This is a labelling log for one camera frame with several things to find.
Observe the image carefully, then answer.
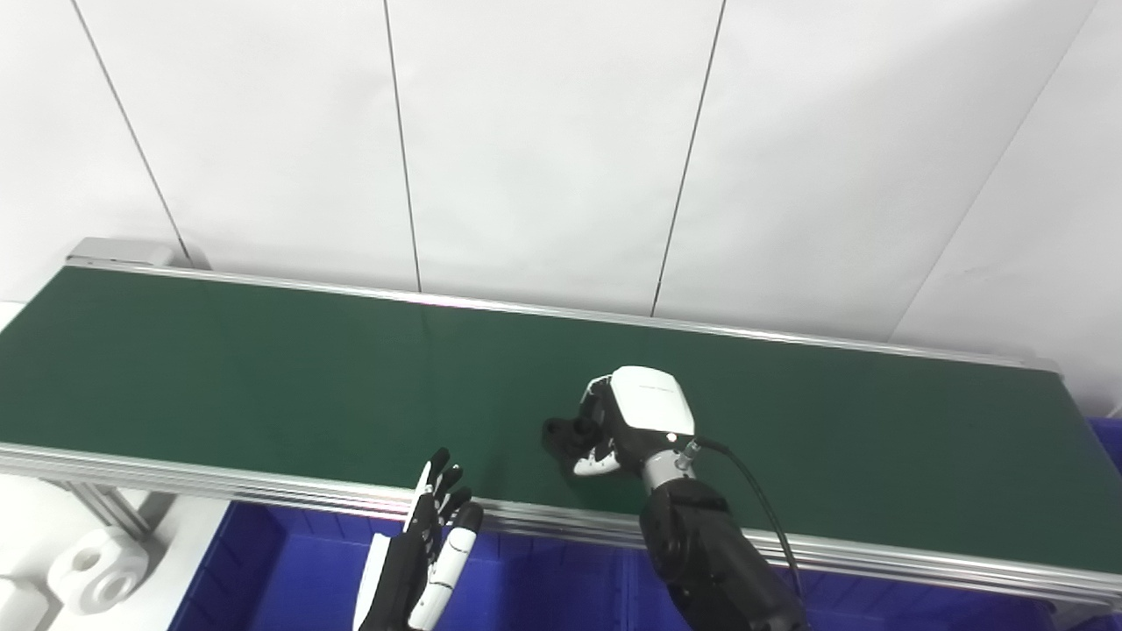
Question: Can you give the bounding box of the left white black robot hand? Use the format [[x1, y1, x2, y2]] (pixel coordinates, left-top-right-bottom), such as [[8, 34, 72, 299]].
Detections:
[[352, 448, 485, 631]]

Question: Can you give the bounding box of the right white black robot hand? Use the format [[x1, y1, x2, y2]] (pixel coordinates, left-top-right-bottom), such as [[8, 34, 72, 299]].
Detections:
[[573, 365, 698, 479]]

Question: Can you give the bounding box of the black flanged machine part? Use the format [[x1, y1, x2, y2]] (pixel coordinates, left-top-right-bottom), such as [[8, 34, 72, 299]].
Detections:
[[541, 415, 607, 467]]

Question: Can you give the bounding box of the blue plastic bin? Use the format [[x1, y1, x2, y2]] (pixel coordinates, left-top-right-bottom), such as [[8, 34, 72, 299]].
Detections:
[[626, 549, 1057, 631], [1085, 415, 1122, 476], [169, 500, 634, 631]]

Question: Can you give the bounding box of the green conveyor belt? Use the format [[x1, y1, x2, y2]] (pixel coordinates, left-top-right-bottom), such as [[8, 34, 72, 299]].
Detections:
[[0, 237, 1122, 616]]

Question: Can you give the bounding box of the aluminium conveyor support leg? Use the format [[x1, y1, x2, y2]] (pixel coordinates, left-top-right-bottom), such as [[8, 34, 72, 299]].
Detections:
[[51, 479, 178, 541]]

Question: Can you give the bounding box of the white round-holed plastic part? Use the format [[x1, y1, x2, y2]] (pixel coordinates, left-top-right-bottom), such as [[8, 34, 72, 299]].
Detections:
[[46, 524, 152, 616]]

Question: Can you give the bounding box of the white blocky plastic part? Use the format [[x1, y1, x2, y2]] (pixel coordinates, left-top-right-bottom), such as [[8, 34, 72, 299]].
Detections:
[[0, 574, 52, 631]]

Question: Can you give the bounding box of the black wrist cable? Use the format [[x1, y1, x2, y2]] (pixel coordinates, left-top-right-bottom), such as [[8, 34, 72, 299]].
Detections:
[[677, 437, 805, 607]]

